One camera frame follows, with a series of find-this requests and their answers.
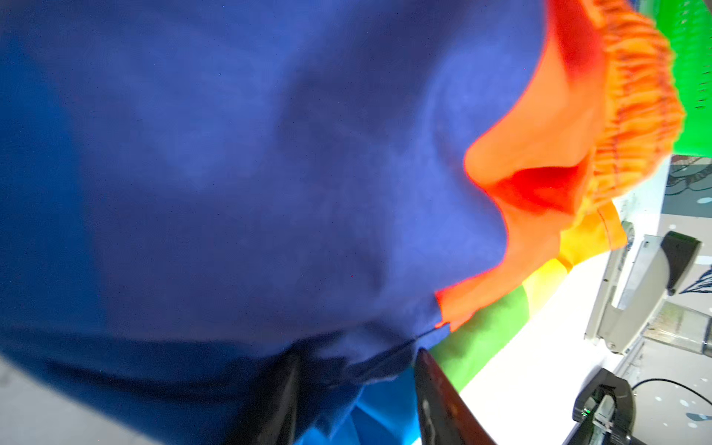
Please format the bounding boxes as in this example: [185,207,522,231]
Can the multicoloured shorts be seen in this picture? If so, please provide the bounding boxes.
[1,1,684,444]

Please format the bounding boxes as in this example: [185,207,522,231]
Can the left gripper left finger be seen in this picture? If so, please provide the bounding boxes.
[222,352,300,445]

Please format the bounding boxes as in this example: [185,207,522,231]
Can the green plastic basket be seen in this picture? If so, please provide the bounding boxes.
[633,0,711,158]

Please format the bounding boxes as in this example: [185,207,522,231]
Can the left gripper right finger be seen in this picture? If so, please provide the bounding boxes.
[413,349,495,445]

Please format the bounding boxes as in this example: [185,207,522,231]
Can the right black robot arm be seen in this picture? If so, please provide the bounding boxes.
[566,368,645,445]

